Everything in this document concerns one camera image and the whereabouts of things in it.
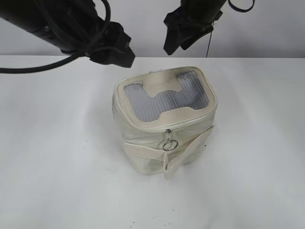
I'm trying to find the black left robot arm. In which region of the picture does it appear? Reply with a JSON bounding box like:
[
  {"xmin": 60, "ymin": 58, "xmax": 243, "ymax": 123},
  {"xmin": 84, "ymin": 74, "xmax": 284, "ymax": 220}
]
[{"xmin": 0, "ymin": 0, "xmax": 135, "ymax": 74}]

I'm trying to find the thin dark hanging cable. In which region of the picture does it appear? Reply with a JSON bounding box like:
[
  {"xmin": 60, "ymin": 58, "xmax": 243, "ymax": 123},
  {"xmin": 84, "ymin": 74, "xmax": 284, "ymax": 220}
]
[{"xmin": 206, "ymin": 21, "xmax": 215, "ymax": 58}]

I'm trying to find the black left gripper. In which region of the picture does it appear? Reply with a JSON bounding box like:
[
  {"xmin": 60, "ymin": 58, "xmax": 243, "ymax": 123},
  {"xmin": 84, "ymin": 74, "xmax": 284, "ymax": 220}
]
[{"xmin": 59, "ymin": 21, "xmax": 135, "ymax": 68}]

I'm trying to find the silver zipper pull with ring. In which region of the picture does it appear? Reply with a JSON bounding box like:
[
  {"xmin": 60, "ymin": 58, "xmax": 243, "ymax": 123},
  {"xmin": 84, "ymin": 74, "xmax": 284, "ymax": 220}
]
[{"xmin": 163, "ymin": 129, "xmax": 179, "ymax": 152}]

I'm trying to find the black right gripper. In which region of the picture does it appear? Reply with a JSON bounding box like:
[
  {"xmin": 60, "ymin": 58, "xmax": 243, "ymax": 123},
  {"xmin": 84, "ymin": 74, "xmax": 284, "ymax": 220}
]
[{"xmin": 163, "ymin": 7, "xmax": 214, "ymax": 55}]

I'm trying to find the cream bag with mesh lid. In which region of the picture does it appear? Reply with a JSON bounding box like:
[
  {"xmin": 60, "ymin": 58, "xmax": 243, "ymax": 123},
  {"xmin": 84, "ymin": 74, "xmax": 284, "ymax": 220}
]
[{"xmin": 112, "ymin": 66, "xmax": 217, "ymax": 180}]

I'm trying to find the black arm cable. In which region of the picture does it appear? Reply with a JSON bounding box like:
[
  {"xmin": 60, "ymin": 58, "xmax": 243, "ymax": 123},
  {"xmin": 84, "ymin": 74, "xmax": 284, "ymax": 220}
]
[{"xmin": 0, "ymin": 0, "xmax": 112, "ymax": 74}]

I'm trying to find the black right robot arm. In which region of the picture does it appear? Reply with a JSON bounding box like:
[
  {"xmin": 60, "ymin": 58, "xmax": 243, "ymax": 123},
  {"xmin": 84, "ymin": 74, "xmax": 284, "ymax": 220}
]
[{"xmin": 163, "ymin": 0, "xmax": 225, "ymax": 55}]

